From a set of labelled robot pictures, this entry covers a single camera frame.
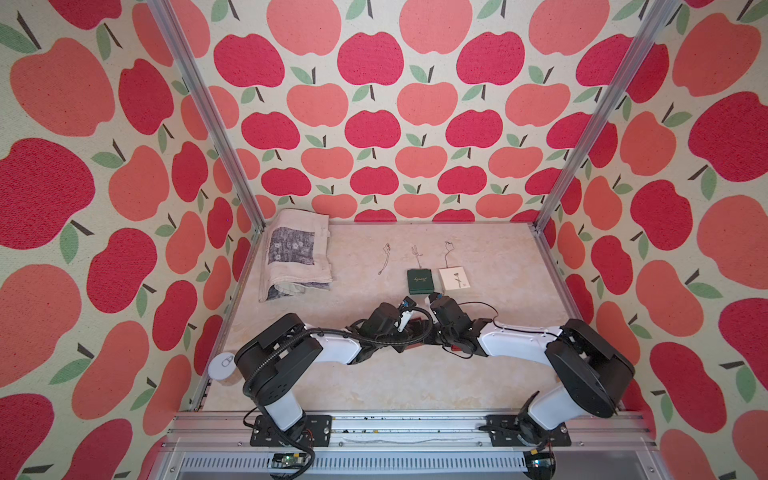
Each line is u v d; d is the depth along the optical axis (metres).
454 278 1.01
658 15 0.69
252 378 0.44
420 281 1.01
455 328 0.70
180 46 0.74
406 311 0.79
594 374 0.45
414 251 1.14
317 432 0.75
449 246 1.15
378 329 0.70
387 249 1.14
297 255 1.04
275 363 0.46
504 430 0.73
